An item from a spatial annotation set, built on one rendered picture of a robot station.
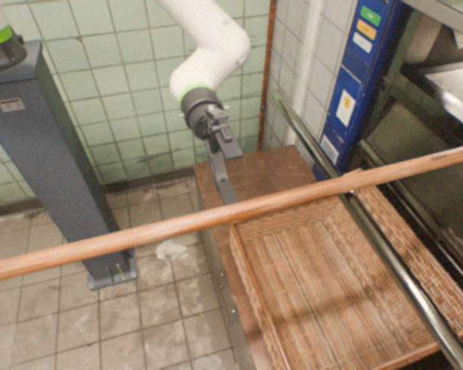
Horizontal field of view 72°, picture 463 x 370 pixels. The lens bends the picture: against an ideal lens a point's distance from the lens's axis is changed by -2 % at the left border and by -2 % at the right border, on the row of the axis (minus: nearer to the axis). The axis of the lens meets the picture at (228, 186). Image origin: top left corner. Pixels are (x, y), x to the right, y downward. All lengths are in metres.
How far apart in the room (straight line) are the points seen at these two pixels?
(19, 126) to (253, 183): 0.89
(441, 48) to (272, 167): 0.78
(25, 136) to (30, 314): 1.07
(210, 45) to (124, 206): 1.55
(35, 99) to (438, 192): 1.15
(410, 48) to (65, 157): 1.10
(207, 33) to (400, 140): 0.64
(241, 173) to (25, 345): 1.31
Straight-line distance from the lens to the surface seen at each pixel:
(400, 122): 1.09
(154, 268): 1.88
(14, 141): 1.21
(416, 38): 1.03
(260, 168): 1.49
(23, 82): 1.08
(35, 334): 1.94
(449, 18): 0.75
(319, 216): 1.29
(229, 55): 0.79
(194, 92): 0.75
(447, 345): 0.56
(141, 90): 1.81
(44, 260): 0.56
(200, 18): 0.78
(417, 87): 1.01
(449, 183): 0.99
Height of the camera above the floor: 1.63
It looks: 48 degrees down
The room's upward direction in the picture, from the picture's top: straight up
